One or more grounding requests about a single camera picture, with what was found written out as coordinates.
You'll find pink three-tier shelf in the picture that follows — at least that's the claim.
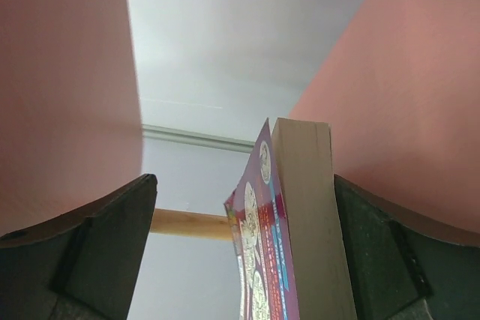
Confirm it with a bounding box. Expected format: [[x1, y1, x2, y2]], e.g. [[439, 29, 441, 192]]
[[1, 0, 479, 233]]

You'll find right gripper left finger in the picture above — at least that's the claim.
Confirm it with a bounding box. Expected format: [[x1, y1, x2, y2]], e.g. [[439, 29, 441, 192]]
[[1, 174, 158, 319]]

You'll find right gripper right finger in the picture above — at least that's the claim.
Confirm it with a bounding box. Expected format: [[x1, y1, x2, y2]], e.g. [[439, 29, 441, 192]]
[[334, 175, 479, 319]]

